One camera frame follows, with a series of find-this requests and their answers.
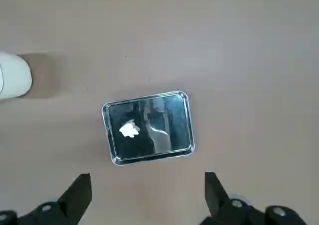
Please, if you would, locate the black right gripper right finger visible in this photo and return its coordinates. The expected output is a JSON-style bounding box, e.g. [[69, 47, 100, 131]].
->
[[201, 171, 307, 225]]

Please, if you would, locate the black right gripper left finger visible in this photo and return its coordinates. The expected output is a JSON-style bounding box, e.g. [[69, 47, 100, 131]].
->
[[0, 173, 92, 225]]

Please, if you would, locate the white paper ball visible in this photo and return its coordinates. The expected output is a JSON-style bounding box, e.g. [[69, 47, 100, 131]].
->
[[119, 119, 140, 138]]

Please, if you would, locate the rectangular metal tray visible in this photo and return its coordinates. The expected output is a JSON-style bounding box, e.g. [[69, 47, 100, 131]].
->
[[101, 90, 196, 166]]

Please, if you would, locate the beige lidded trash bin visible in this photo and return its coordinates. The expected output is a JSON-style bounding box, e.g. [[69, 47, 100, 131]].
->
[[0, 52, 32, 101]]

